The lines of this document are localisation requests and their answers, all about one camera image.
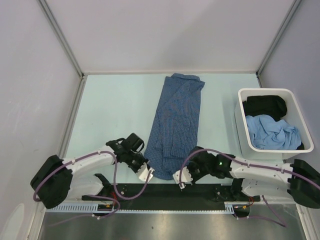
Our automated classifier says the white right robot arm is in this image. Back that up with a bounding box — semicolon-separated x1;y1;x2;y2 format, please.
179;147;320;209

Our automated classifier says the left aluminium corner post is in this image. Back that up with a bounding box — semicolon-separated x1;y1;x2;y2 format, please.
37;0;85;78

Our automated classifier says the blue plaid long sleeve shirt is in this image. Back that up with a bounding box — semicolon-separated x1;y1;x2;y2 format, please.
144;73;205;180

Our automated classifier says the aluminium corner post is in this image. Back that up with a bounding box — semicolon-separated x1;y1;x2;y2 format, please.
37;0;85;78
255;0;303;78

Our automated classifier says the aluminium front rail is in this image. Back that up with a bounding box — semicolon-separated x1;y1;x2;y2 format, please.
34;182;310;204

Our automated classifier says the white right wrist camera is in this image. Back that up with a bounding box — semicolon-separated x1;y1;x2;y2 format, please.
172;166;193;190

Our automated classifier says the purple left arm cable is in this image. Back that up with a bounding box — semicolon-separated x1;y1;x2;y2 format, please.
32;149;154;227

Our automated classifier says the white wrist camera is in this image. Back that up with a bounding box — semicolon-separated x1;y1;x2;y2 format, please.
136;164;155;183
172;166;193;190

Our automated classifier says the white plastic bin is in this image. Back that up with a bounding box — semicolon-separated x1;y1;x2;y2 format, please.
234;88;314;160

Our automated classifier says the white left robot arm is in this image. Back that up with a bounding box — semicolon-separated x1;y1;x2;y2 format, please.
30;133;155;209

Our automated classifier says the black garment in bin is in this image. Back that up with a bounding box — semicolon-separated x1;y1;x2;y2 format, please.
242;95;288;122

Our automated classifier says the light blue garment in bin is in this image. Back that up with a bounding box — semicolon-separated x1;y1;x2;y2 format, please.
245;115;302;151

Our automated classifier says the right aluminium corner post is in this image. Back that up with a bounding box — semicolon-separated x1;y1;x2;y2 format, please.
255;0;303;78

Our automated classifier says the white slotted cable duct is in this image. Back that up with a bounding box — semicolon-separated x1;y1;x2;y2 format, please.
47;203;99;213

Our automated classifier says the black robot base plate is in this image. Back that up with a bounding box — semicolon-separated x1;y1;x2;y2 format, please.
97;183;261;212

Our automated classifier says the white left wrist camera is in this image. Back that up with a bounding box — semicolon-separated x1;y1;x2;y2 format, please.
136;164;155;183

